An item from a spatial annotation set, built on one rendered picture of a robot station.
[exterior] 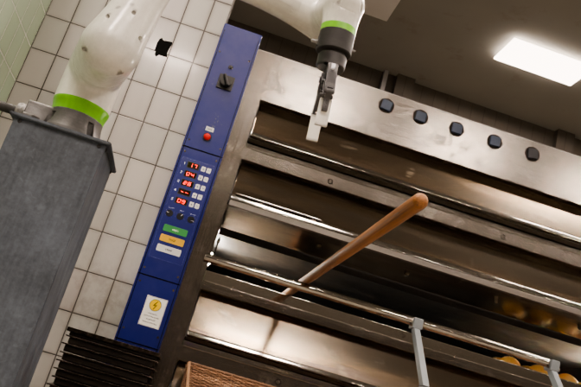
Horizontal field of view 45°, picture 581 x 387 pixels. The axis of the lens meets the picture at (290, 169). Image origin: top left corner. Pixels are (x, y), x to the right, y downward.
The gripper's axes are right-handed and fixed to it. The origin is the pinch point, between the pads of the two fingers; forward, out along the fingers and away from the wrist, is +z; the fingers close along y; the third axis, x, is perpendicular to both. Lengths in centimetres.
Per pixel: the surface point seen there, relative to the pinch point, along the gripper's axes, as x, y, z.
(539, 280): 109, -102, 6
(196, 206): -28, -94, 10
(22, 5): -104, -73, -42
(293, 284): 9, -59, 33
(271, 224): 0, -88, 11
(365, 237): 14.4, 13.5, 26.2
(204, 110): -35, -97, -28
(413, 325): 50, -59, 37
